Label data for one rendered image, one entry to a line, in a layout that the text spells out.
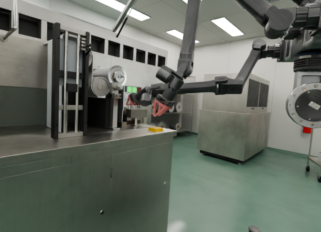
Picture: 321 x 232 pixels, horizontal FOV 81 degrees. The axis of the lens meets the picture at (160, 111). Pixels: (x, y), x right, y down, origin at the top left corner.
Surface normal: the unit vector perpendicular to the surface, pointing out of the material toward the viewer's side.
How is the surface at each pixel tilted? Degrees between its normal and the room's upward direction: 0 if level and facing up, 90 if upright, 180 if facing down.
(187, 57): 90
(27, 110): 90
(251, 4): 92
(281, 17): 90
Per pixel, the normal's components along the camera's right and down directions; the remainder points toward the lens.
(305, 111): -0.33, 0.05
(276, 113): -0.67, 0.02
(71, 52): 0.74, 0.09
